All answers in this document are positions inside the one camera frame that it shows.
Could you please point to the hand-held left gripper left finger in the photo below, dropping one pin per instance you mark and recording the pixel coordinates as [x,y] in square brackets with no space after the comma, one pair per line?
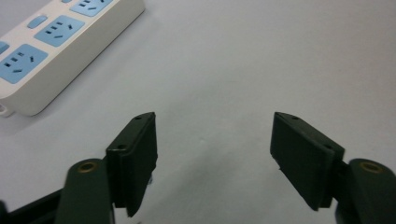
[132,161]

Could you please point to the white power strip blue sockets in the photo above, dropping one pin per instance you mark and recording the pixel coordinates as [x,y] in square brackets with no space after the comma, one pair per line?
[65,46]

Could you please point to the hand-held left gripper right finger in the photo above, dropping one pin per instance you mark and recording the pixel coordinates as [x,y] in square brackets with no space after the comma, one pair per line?
[306,161]

